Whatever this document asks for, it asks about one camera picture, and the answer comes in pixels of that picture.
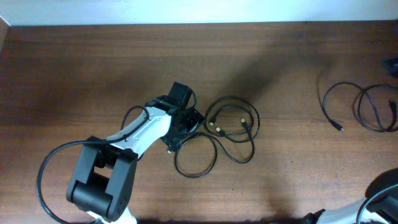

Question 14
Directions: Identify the black cable bundle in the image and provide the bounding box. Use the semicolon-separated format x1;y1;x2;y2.
167;95;261;179

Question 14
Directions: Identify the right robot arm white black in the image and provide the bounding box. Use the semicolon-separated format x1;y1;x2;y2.
299;168;397;224

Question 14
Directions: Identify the black cable with barrel plug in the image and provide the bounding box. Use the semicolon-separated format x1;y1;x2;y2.
322;82;398;133

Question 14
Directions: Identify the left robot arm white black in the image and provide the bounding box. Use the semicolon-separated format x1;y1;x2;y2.
66;82;203;223

